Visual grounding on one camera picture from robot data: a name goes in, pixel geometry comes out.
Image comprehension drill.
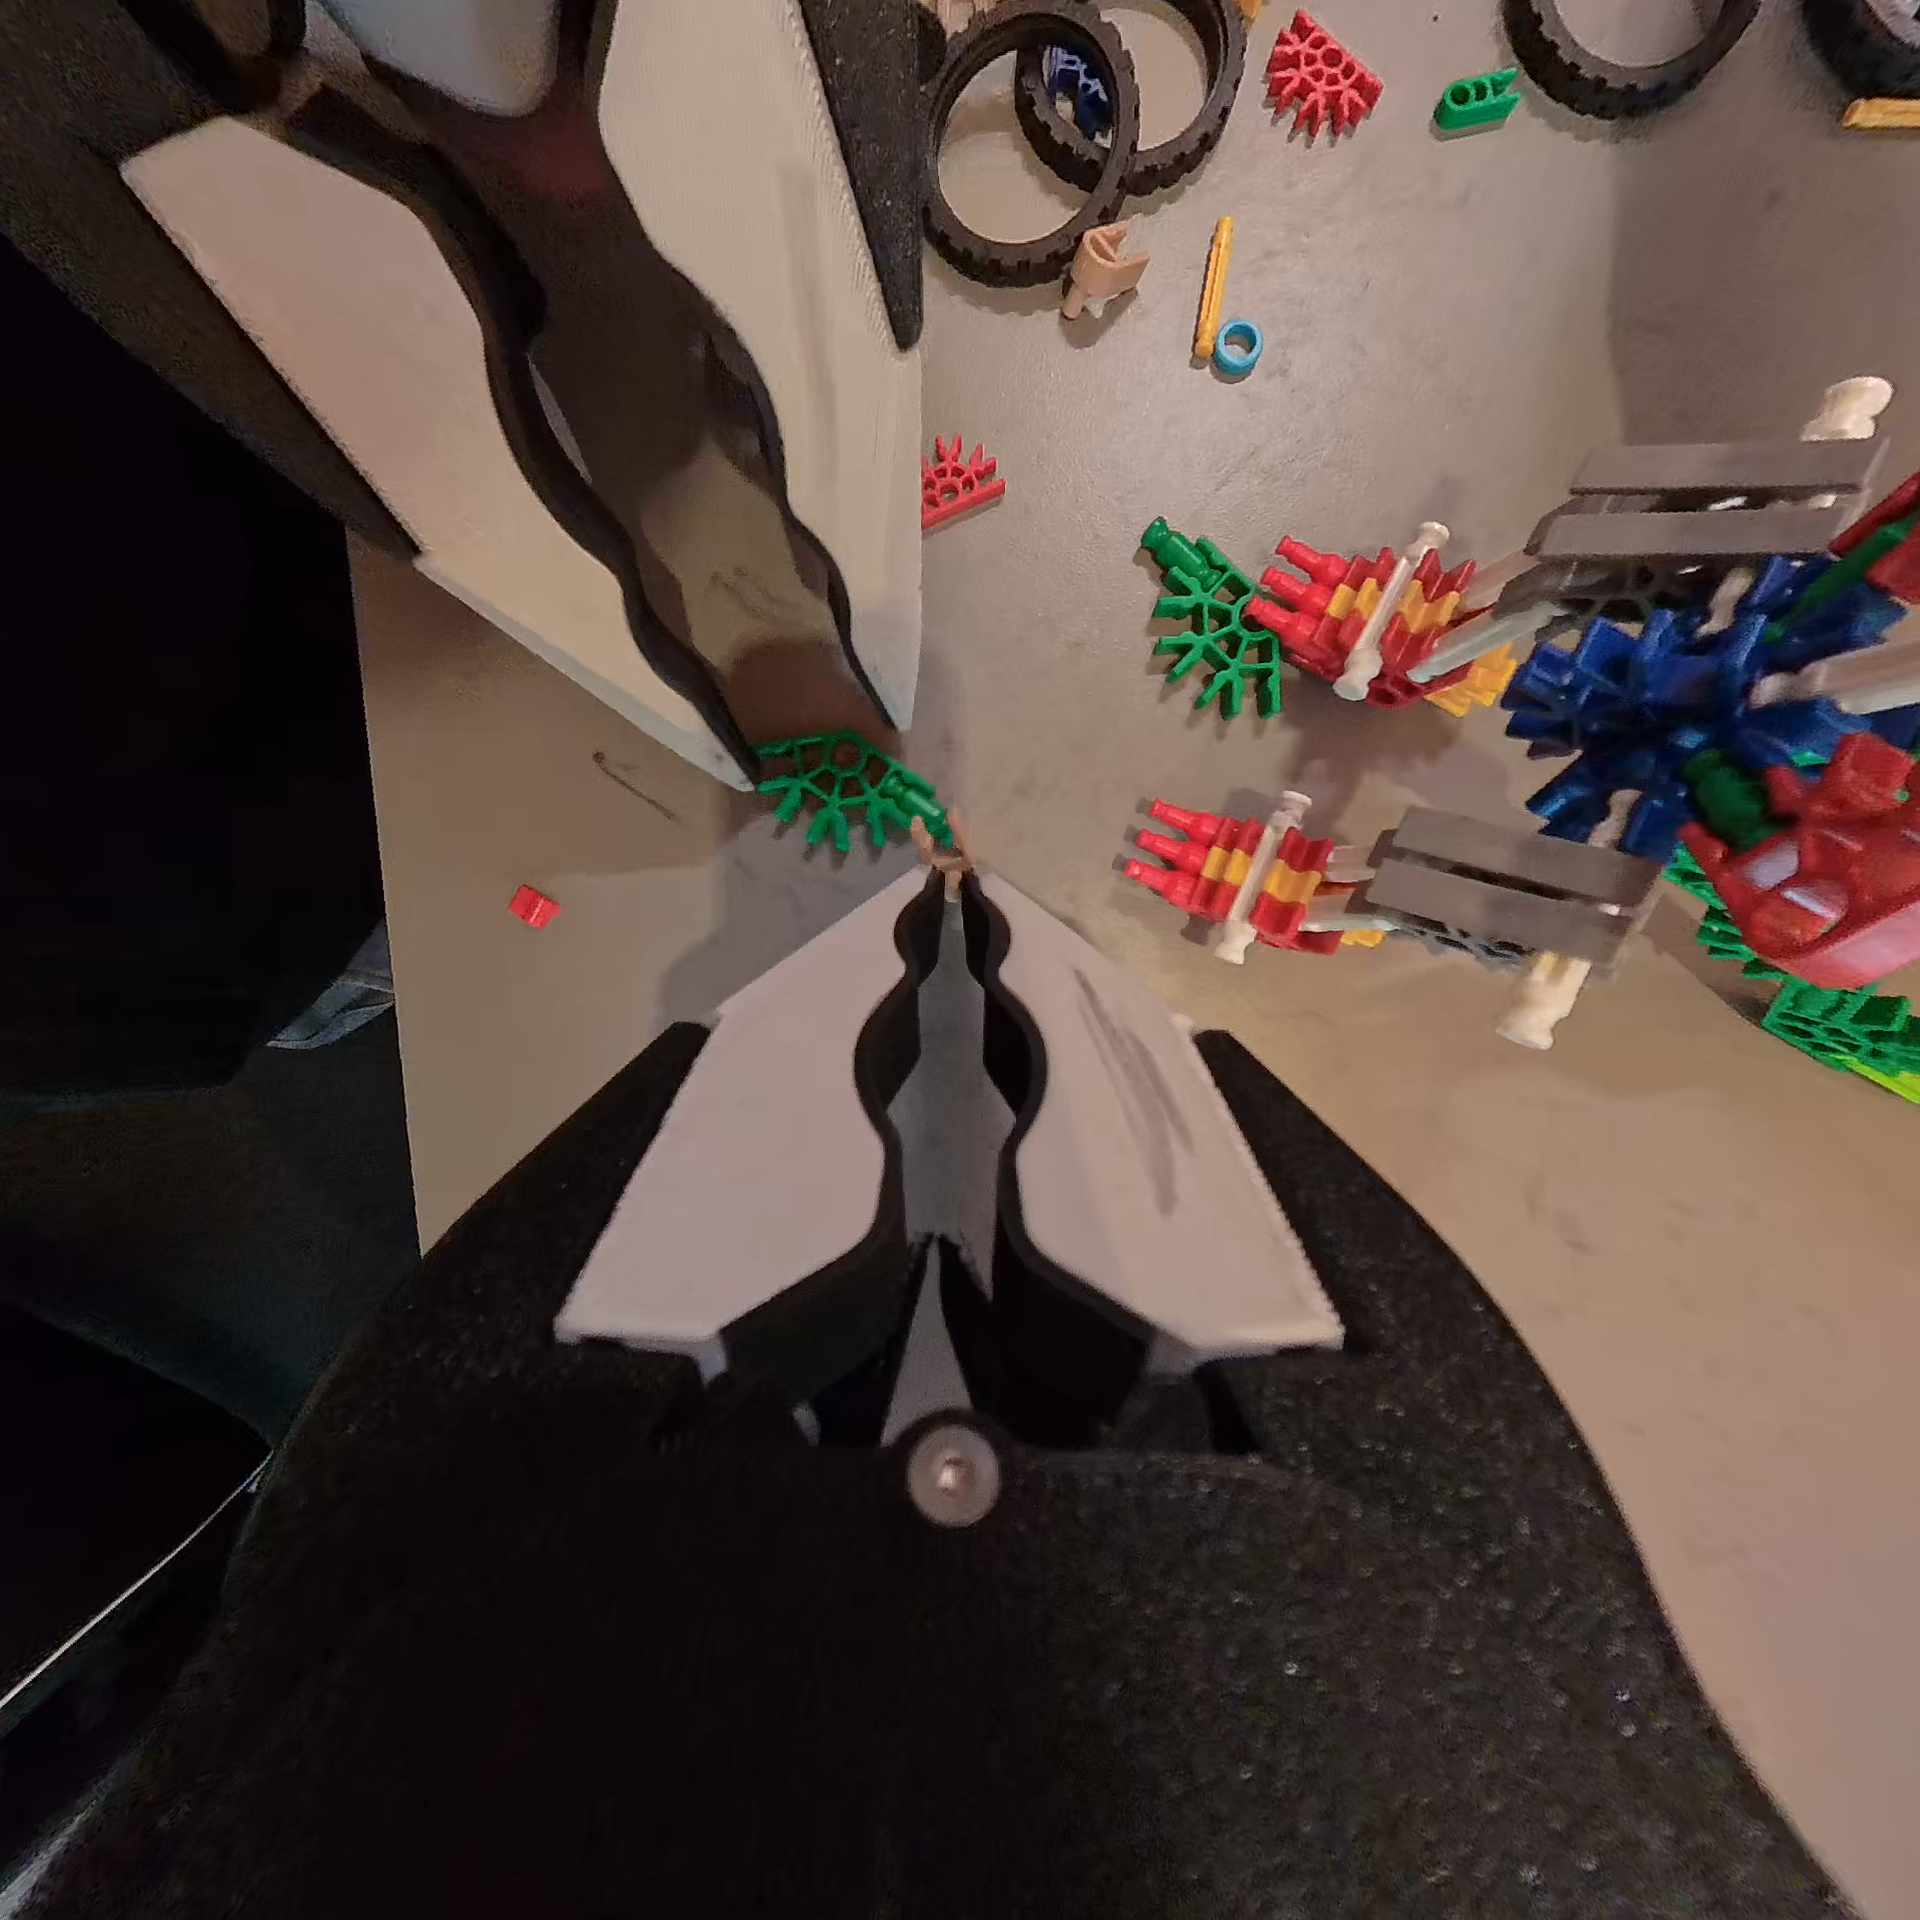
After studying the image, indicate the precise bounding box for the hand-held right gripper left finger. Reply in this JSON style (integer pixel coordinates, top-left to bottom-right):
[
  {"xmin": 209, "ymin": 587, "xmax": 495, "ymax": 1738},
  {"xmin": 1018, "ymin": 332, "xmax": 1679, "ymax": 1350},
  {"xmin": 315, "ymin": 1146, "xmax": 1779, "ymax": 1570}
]
[{"xmin": 555, "ymin": 870, "xmax": 950, "ymax": 1382}]

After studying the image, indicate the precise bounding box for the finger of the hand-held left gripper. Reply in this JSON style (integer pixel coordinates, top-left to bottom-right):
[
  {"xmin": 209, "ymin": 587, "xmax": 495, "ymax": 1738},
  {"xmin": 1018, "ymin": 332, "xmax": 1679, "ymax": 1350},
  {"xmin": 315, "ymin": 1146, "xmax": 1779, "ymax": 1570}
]
[
  {"xmin": 121, "ymin": 91, "xmax": 769, "ymax": 794},
  {"xmin": 580, "ymin": 0, "xmax": 932, "ymax": 742}
]

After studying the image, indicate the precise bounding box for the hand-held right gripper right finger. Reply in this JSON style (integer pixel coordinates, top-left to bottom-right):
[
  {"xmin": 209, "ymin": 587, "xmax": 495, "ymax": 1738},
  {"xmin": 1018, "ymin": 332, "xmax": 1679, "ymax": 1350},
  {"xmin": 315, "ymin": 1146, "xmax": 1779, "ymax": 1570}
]
[{"xmin": 959, "ymin": 870, "xmax": 1345, "ymax": 1382}]

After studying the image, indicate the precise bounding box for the tan connector piece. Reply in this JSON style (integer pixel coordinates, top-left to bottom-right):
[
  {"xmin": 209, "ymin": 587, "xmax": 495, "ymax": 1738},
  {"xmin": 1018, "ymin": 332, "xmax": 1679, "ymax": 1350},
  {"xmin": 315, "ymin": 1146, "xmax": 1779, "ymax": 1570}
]
[{"xmin": 1061, "ymin": 220, "xmax": 1154, "ymax": 323}]

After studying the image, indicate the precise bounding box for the green fan-shaped connector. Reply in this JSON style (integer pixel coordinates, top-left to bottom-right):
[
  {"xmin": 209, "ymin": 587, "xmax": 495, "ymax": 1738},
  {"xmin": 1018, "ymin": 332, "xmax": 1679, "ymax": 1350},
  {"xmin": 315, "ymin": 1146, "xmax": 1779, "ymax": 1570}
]
[
  {"xmin": 753, "ymin": 729, "xmax": 956, "ymax": 857},
  {"xmin": 1137, "ymin": 516, "xmax": 1286, "ymax": 723}
]

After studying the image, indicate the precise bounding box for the red fan-shaped connector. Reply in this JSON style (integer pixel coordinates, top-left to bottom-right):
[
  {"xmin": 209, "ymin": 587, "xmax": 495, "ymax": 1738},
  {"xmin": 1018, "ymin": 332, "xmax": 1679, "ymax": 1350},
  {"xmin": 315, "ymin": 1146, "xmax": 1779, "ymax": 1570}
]
[
  {"xmin": 918, "ymin": 437, "xmax": 1011, "ymax": 532},
  {"xmin": 1265, "ymin": 14, "xmax": 1382, "ymax": 129}
]

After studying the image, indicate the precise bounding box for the colourful toy construction model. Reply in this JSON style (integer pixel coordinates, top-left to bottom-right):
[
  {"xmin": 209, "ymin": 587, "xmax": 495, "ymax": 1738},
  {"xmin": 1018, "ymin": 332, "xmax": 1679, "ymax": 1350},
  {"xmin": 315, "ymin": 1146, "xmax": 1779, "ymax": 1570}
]
[{"xmin": 1126, "ymin": 376, "xmax": 1920, "ymax": 1052}]

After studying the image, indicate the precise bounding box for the green and lime connector cluster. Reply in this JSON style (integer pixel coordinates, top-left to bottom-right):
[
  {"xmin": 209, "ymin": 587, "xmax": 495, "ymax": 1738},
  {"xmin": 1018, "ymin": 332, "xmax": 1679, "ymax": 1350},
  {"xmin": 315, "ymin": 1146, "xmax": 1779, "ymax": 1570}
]
[{"xmin": 1667, "ymin": 851, "xmax": 1920, "ymax": 1107}]

